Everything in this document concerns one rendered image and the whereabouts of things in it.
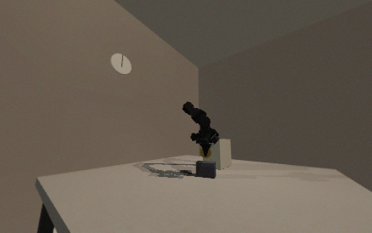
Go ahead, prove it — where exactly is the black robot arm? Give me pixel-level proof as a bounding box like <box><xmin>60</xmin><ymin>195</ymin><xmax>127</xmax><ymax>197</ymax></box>
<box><xmin>183</xmin><ymin>102</ymin><xmax>220</xmax><ymax>144</ymax></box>

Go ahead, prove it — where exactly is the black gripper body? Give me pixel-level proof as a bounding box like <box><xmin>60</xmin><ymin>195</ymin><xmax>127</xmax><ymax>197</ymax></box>
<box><xmin>196</xmin><ymin>128</ymin><xmax>213</xmax><ymax>144</ymax></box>

